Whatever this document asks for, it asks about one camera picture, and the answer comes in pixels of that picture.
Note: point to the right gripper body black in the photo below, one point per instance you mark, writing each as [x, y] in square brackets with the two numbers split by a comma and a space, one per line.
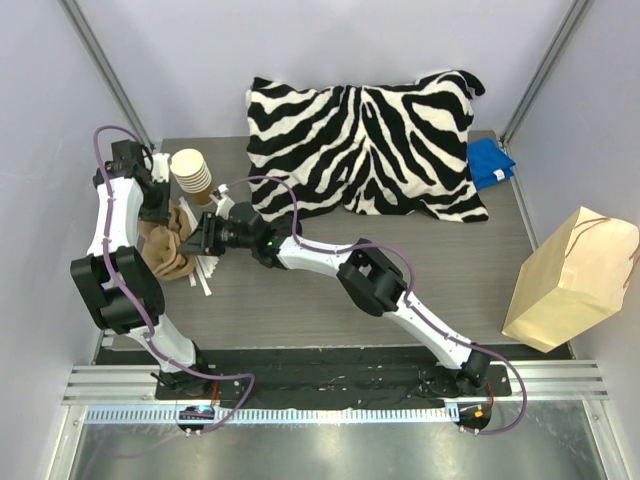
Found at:
[213, 235]

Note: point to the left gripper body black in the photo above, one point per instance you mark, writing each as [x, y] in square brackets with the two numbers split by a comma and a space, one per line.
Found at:
[154, 209]

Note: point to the single brown cardboard cup carrier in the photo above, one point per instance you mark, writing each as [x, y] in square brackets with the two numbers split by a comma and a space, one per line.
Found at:
[177, 228]

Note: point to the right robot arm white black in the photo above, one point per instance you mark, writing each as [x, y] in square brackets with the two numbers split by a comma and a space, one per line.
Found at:
[371, 280]

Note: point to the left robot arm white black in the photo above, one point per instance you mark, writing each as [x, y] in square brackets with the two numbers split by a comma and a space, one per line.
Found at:
[118, 283]

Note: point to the white wrapped straws bundle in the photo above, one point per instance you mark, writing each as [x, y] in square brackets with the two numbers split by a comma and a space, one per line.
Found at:
[204, 265]

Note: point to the stack of brown paper cups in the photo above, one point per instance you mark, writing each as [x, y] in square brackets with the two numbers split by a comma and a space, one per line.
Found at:
[192, 174]

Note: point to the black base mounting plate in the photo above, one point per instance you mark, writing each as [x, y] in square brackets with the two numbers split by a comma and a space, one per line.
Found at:
[321, 379]

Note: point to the zebra print pillow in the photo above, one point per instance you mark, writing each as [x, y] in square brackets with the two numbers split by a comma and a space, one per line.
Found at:
[373, 150]

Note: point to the blue cloth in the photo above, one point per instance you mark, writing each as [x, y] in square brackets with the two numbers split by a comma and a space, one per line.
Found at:
[489, 165]

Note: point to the brown paper bag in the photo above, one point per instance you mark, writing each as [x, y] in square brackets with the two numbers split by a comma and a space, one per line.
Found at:
[574, 280]

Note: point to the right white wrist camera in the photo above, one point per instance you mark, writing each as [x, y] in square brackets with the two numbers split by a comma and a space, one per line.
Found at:
[224, 202]

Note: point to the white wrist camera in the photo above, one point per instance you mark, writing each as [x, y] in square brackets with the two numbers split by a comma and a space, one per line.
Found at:
[224, 202]
[160, 171]

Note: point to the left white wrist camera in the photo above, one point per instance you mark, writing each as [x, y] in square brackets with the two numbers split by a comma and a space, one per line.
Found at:
[160, 171]

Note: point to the left aluminium frame post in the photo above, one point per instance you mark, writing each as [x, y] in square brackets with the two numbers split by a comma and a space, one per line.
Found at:
[89, 40]

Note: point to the aluminium frame post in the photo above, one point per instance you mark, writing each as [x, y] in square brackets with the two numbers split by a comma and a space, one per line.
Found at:
[89, 40]
[569, 25]

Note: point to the white slotted cable duct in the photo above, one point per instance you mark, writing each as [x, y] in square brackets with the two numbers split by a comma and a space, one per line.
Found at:
[201, 414]

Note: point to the right aluminium frame post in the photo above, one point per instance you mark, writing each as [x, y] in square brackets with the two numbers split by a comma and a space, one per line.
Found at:
[569, 25]

